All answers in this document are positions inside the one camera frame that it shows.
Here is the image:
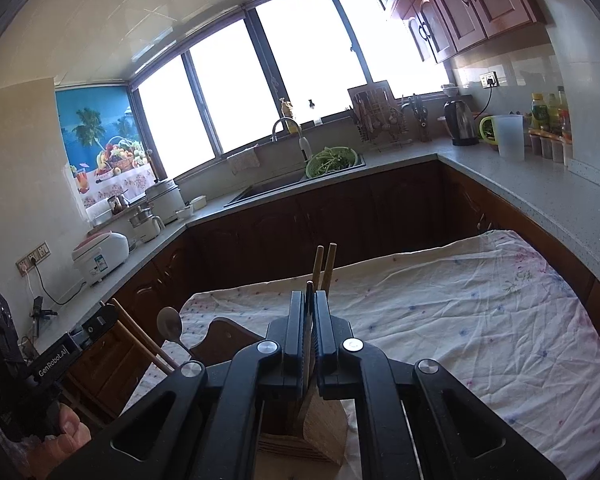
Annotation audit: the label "green colander with vegetables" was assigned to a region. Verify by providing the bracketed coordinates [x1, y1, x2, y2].
[305, 146, 357, 179]

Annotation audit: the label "grey speckled kitchen countertop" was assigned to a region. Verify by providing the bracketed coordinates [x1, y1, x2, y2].
[20, 145, 600, 361]

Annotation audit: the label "black power cable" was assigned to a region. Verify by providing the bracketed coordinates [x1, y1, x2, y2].
[31, 262, 89, 307]

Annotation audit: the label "steel kitchen faucet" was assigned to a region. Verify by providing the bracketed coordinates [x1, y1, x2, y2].
[271, 117, 313, 162]

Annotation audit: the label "dish rack with cutting board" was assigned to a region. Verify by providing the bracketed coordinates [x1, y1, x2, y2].
[347, 81, 414, 153]

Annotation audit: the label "white plastic container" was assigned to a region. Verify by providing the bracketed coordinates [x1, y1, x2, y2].
[87, 197, 116, 228]

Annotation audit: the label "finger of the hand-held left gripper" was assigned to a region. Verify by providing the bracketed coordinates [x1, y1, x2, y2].
[70, 304, 120, 356]

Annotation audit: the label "person's left hand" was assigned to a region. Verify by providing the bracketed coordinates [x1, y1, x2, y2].
[27, 406, 93, 480]

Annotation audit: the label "tall red label bottle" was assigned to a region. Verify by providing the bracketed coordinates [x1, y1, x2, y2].
[557, 86, 574, 156]

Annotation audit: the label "wooden knife and scissors holder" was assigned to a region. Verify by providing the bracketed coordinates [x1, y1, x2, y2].
[399, 93, 434, 144]

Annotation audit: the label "steel kitchen sink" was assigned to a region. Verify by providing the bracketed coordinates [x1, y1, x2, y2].
[223, 154, 367, 209]

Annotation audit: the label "large kitchen window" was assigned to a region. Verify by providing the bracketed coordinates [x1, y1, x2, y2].
[130, 0, 451, 186]

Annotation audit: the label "white electric cooking pot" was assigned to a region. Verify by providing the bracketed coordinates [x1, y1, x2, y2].
[145, 180, 186, 226]

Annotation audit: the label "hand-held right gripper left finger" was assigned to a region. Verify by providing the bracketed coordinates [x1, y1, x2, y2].
[45, 290, 313, 480]

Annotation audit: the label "brown wooden base cabinets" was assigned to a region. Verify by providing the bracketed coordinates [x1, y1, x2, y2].
[65, 160, 600, 431]

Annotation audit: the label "yellow oil bottle green cap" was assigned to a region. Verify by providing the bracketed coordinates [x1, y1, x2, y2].
[530, 92, 549, 132]

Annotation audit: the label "white triple wall socket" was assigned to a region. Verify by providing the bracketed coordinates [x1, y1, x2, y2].
[16, 243, 51, 274]

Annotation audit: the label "white rice cooker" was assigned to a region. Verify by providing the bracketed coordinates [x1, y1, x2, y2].
[71, 230, 131, 287]

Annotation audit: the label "white glass health kettle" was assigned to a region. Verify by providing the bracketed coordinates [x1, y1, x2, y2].
[130, 207, 163, 243]

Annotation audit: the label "beach fruit print window blind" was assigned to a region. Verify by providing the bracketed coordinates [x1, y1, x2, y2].
[55, 85, 156, 208]

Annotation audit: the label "translucent plastic pitcher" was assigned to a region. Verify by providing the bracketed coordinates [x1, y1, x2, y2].
[492, 114, 525, 163]

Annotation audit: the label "brown wooden utensil holder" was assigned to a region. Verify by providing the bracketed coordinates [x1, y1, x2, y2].
[189, 317, 348, 467]

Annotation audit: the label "brown wooden wall cabinets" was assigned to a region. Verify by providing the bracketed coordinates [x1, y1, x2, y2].
[349, 0, 552, 64]

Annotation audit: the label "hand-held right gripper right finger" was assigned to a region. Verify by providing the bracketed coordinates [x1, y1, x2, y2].
[316, 291, 566, 480]

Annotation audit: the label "white dotted tablecloth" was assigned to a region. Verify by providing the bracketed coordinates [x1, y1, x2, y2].
[125, 230, 600, 480]

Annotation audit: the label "wooden chopstick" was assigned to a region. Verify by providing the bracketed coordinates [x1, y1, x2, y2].
[313, 245, 327, 292]
[320, 243, 339, 292]
[111, 299, 175, 375]

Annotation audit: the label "pale dish cloth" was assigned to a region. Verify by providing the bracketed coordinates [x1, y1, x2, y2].
[227, 146, 261, 176]

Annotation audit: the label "steel spoon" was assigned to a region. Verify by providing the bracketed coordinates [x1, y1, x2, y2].
[157, 307, 206, 364]

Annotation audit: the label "small black tripod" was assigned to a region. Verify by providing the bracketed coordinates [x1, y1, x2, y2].
[29, 296, 59, 339]

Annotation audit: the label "black electric kettle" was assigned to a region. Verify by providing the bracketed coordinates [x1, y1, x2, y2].
[442, 97, 481, 147]

